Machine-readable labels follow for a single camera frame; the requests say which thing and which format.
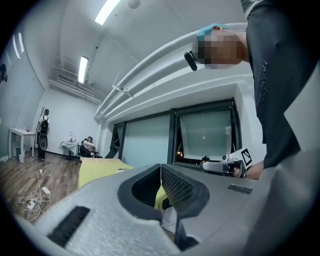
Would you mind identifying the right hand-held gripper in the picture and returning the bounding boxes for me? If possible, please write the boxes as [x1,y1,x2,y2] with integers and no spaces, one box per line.
[199,148,253,179]

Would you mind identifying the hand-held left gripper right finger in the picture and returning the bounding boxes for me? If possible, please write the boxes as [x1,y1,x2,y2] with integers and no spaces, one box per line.
[161,163,261,256]

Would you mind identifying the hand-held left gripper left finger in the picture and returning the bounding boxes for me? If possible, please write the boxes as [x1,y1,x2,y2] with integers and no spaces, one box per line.
[34,163,184,256]

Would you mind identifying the person's right forearm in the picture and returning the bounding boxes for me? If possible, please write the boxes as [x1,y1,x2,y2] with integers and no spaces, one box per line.
[244,159,265,181]

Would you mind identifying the black framed window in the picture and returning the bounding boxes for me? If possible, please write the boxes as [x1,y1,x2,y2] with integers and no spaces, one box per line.
[170,97,243,166]
[109,113,176,169]

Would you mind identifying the yellow table cover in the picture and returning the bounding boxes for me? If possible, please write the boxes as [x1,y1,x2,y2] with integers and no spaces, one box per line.
[76,156,169,210]

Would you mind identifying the black office chair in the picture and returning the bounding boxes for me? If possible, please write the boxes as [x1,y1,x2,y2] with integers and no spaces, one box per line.
[77,142,104,159]

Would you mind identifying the small table with cloth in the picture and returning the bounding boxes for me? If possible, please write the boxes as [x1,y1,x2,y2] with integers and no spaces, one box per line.
[59,138,79,161]

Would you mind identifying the person's dark shirt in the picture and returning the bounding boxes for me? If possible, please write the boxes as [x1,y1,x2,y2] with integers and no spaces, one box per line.
[240,0,316,171]

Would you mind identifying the wooden coat rack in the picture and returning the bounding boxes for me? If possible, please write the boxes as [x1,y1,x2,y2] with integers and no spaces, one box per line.
[31,106,46,158]

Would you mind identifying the white ceiling pipes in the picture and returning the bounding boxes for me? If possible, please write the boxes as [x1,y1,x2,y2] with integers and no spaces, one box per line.
[94,21,249,122]

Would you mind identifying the person's head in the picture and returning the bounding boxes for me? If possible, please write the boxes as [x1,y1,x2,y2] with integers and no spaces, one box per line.
[191,24,250,70]

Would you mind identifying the white table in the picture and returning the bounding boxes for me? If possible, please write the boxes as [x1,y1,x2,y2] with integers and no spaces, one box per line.
[8,127,36,165]

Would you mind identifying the teal head cap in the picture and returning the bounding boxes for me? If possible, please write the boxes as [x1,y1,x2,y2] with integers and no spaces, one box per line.
[196,23,231,43]

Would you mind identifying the white air vent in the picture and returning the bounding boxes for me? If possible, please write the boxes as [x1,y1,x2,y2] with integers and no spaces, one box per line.
[56,72,77,85]

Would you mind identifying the long ceiling light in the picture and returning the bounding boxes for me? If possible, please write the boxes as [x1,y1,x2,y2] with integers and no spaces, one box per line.
[11,32,26,60]
[94,0,119,26]
[77,55,89,84]

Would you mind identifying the white floor cables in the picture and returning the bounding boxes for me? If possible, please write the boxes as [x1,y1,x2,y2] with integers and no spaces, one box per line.
[17,172,53,222]

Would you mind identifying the black head camera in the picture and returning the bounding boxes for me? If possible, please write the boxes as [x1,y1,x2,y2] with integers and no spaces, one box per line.
[183,50,199,72]

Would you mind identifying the black wall device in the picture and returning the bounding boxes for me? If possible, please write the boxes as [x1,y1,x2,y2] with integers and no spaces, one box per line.
[0,63,9,84]

